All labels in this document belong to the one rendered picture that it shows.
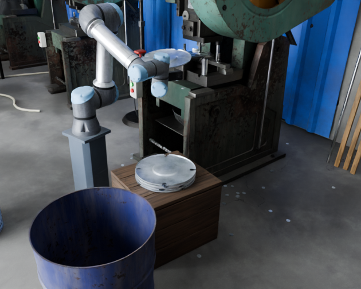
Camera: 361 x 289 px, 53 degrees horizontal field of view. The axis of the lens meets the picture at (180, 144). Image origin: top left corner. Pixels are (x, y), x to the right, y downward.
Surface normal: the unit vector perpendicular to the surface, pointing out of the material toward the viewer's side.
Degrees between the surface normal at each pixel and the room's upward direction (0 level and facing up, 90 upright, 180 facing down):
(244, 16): 90
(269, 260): 0
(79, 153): 90
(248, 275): 0
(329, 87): 90
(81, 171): 90
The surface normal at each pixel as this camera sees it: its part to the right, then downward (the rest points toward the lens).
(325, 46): -0.78, 0.26
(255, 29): 0.62, 0.36
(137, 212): -0.61, 0.31
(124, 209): -0.35, 0.38
